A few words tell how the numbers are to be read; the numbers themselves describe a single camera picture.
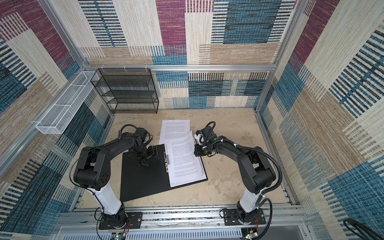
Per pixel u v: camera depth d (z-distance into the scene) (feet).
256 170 1.57
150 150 2.78
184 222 2.41
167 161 3.00
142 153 2.62
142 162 2.83
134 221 2.40
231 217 2.40
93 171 1.61
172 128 3.56
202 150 2.66
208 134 2.44
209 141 2.31
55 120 2.30
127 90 3.59
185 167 3.00
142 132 2.67
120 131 2.79
